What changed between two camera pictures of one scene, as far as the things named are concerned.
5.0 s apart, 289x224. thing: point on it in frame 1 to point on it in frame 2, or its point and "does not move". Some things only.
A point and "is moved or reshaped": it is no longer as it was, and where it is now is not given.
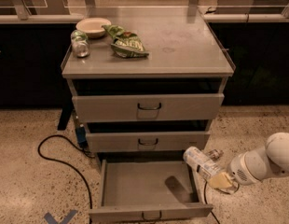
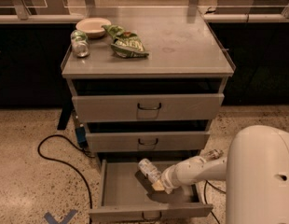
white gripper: (240, 169) to (169, 179)
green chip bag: (125, 44) does not move
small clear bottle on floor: (215, 154) does not move
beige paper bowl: (93, 26) does not move
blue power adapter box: (81, 134) does not move
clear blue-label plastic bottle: (205, 164) is moved or reshaped
